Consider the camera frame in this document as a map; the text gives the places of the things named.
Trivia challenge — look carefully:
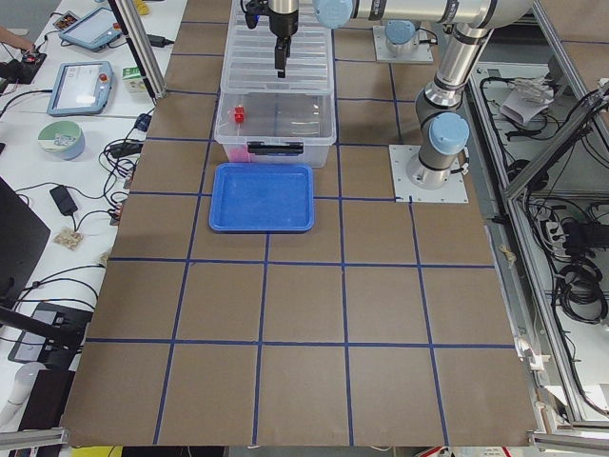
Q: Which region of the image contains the black box latch handle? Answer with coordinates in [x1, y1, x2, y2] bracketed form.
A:
[246, 141, 305, 157]

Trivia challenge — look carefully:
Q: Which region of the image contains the clear plastic box lid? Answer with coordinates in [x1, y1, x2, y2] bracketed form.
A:
[221, 1, 334, 95]

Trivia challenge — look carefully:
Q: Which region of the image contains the green round bowl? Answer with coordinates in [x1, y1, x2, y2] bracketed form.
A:
[37, 121, 86, 160]

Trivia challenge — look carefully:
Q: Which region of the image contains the aluminium frame post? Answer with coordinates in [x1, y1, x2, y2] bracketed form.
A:
[108, 0, 167, 100]

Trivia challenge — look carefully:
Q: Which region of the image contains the blue teach pendant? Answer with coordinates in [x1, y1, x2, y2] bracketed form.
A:
[59, 7, 122, 51]
[47, 61, 113, 117]

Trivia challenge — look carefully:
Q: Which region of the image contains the black power adapter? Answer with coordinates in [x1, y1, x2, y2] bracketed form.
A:
[49, 185, 78, 216]
[147, 34, 174, 48]

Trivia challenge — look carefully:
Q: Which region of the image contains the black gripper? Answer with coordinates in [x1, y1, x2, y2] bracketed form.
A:
[268, 0, 299, 78]

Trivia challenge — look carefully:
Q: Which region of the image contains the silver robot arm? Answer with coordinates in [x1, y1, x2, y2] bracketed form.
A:
[384, 19, 422, 52]
[312, 0, 532, 190]

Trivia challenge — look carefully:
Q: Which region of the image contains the green white carton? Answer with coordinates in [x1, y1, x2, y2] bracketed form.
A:
[122, 67, 147, 93]

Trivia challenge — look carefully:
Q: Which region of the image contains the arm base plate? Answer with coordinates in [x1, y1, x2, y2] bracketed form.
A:
[389, 145, 469, 204]
[373, 26, 434, 65]

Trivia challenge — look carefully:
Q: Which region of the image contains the clear plastic storage box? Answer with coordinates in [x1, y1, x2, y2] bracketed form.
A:
[214, 92, 337, 169]

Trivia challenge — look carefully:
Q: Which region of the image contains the blue plastic tray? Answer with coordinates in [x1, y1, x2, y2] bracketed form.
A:
[208, 163, 315, 233]

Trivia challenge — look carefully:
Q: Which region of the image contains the red block under lid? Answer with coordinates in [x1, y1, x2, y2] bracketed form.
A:
[233, 106, 246, 124]

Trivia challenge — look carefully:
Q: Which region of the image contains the red block in box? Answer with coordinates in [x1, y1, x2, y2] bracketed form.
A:
[227, 145, 252, 163]

